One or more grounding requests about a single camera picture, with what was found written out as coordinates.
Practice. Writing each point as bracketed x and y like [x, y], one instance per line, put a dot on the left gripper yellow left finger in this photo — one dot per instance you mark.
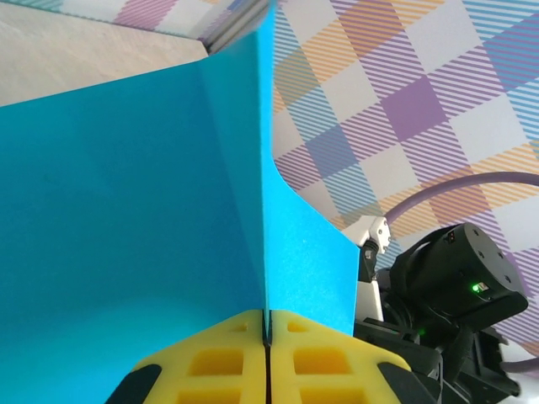
[215, 362]

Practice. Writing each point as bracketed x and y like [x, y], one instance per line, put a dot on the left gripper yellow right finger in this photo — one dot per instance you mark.
[320, 362]

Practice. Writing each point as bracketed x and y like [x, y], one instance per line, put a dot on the blue square paper sheet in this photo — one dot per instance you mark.
[126, 210]

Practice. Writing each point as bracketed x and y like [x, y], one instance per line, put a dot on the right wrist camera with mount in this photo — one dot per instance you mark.
[377, 229]

